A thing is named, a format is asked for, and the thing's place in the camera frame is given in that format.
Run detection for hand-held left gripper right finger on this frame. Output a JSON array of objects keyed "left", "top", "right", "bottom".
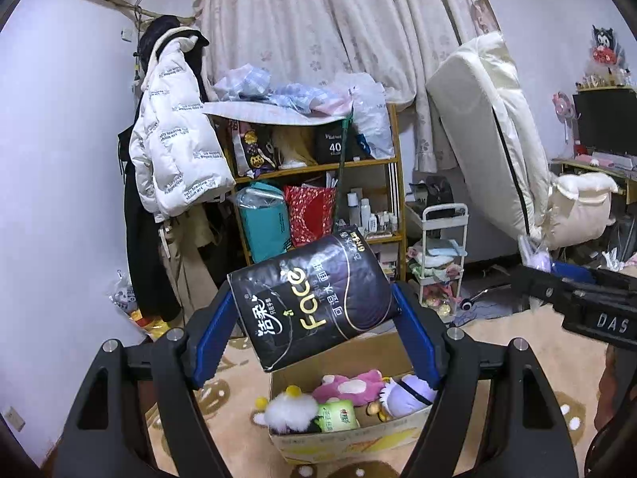
[{"left": 391, "top": 281, "right": 580, "bottom": 478}]

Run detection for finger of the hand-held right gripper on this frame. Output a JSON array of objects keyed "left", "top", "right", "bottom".
[
  {"left": 512, "top": 265, "right": 578, "bottom": 310},
  {"left": 550, "top": 261, "right": 637, "bottom": 292}
]

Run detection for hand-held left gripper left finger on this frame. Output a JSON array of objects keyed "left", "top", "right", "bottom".
[{"left": 59, "top": 286, "right": 237, "bottom": 478}]

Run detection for white purple plush toy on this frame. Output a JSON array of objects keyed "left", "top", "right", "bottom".
[{"left": 378, "top": 373, "right": 439, "bottom": 419}]

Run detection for pink plush toy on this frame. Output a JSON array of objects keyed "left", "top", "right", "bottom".
[{"left": 313, "top": 368, "right": 386, "bottom": 406}]

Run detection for white fluffy plush toy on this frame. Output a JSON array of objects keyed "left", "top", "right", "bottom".
[{"left": 254, "top": 385, "right": 319, "bottom": 434}]

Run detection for green tissue pack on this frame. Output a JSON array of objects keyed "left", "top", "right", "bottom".
[{"left": 316, "top": 398, "right": 360, "bottom": 433}]

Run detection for black tissue pack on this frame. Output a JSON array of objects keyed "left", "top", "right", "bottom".
[{"left": 226, "top": 224, "right": 403, "bottom": 373}]

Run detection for cardboard box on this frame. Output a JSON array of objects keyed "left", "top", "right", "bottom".
[{"left": 269, "top": 331, "right": 436, "bottom": 466}]

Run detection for person's right hand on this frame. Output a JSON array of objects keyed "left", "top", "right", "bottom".
[{"left": 597, "top": 346, "right": 620, "bottom": 406}]

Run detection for purple plastic bag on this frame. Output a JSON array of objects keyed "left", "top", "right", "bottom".
[{"left": 518, "top": 234, "right": 553, "bottom": 274}]

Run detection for beige patterned rug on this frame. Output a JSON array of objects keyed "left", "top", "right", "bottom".
[{"left": 144, "top": 304, "right": 637, "bottom": 478}]

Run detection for office chair base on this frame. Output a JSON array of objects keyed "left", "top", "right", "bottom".
[{"left": 460, "top": 284, "right": 513, "bottom": 312}]

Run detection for cream cushion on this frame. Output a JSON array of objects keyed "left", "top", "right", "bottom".
[{"left": 540, "top": 172, "right": 620, "bottom": 252}]

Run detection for beige coat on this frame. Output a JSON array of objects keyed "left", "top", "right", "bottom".
[{"left": 156, "top": 204, "right": 220, "bottom": 327}]

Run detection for plastic bag of toys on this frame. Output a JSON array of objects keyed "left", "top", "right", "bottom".
[{"left": 108, "top": 271, "right": 172, "bottom": 342}]

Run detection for cluttered low desk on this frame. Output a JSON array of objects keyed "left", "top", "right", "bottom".
[{"left": 550, "top": 152, "right": 637, "bottom": 190}]

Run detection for black coat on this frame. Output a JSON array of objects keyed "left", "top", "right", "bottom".
[{"left": 117, "top": 15, "right": 210, "bottom": 324}]

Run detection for white trolley cart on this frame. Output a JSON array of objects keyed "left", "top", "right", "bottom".
[{"left": 405, "top": 202, "right": 471, "bottom": 324}]

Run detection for teal bag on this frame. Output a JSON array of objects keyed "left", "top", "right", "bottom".
[{"left": 235, "top": 182, "right": 292, "bottom": 264}]

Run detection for group of toiletry bottles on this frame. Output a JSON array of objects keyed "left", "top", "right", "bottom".
[{"left": 347, "top": 192, "right": 399, "bottom": 235}]

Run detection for black monitor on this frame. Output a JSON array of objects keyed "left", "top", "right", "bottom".
[{"left": 572, "top": 87, "right": 637, "bottom": 153}]

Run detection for red gift bag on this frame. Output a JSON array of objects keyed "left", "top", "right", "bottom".
[{"left": 283, "top": 184, "right": 338, "bottom": 249}]

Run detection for pink desk fan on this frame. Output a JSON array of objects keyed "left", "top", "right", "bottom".
[{"left": 551, "top": 90, "right": 580, "bottom": 160}]

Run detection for green pole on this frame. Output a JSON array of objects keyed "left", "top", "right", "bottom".
[{"left": 333, "top": 104, "right": 355, "bottom": 235}]

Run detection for wooden shelf unit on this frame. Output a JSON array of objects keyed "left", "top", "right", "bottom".
[{"left": 219, "top": 102, "right": 406, "bottom": 282}]

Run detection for white mattress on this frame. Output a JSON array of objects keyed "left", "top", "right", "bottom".
[{"left": 425, "top": 31, "right": 553, "bottom": 252}]

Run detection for purple printed bag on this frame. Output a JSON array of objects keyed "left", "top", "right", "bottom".
[{"left": 230, "top": 122, "right": 279, "bottom": 179}]

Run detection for white puffer jacket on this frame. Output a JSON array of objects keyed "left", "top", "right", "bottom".
[{"left": 128, "top": 35, "right": 237, "bottom": 224}]

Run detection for black printed box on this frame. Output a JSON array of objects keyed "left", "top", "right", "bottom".
[{"left": 315, "top": 127, "right": 369, "bottom": 164}]

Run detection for plush doll bouquet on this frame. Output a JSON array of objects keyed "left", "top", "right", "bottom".
[{"left": 577, "top": 24, "right": 634, "bottom": 91}]

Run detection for white plastic bag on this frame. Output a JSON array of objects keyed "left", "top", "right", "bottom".
[{"left": 336, "top": 72, "right": 395, "bottom": 160}]

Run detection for white flat board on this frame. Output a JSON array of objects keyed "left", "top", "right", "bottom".
[{"left": 203, "top": 101, "right": 352, "bottom": 127}]

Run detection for pile of folded clothes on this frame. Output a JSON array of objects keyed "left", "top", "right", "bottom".
[{"left": 213, "top": 62, "right": 354, "bottom": 115}]

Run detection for cream floral curtain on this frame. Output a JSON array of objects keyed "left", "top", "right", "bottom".
[{"left": 191, "top": 0, "right": 503, "bottom": 172}]

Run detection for wooden branch hanger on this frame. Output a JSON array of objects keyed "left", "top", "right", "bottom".
[{"left": 114, "top": 0, "right": 197, "bottom": 25}]

